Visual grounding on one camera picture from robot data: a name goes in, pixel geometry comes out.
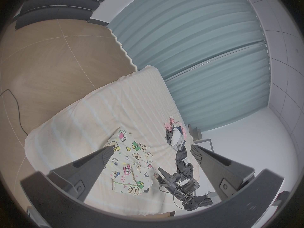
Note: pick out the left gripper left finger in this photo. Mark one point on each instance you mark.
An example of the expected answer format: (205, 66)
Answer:
(87, 172)

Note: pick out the bed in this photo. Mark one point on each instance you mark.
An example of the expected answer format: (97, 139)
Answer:
(118, 103)

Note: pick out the blue-green curtain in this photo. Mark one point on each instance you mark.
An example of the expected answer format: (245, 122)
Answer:
(190, 15)
(225, 87)

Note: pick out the grey bedside table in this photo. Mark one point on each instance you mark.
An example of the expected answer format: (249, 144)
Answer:
(196, 133)

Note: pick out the white printed pyjama top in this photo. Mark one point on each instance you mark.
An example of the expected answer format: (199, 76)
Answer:
(133, 165)

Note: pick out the black chest of drawers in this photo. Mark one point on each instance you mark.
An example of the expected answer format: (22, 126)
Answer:
(59, 6)

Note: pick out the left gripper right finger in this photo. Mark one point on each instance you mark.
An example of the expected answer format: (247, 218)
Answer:
(220, 172)

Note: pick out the pile of clothes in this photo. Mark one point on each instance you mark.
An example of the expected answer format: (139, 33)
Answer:
(181, 155)

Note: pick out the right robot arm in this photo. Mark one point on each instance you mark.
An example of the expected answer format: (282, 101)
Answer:
(193, 199)

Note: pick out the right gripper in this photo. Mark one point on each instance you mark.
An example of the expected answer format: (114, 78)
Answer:
(175, 184)

